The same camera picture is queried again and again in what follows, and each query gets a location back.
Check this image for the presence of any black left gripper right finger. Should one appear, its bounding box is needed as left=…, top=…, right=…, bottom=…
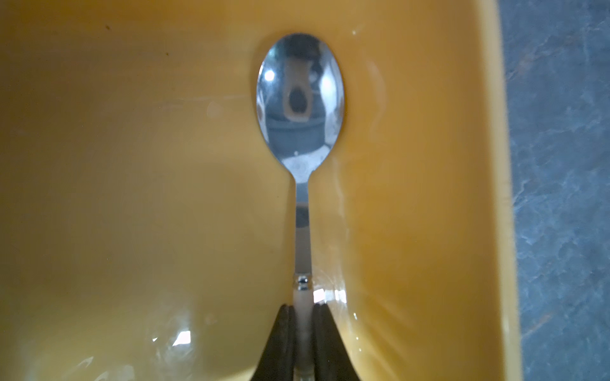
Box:
left=312, top=304, right=361, bottom=381

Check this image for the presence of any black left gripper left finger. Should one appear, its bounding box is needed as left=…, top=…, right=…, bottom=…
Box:
left=251, top=304, right=295, bottom=381

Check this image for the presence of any silver spoon clear handle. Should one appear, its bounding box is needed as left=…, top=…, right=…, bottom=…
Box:
left=256, top=33, right=341, bottom=380

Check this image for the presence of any yellow storage box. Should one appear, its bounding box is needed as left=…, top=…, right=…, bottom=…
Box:
left=1, top=1, right=523, bottom=380

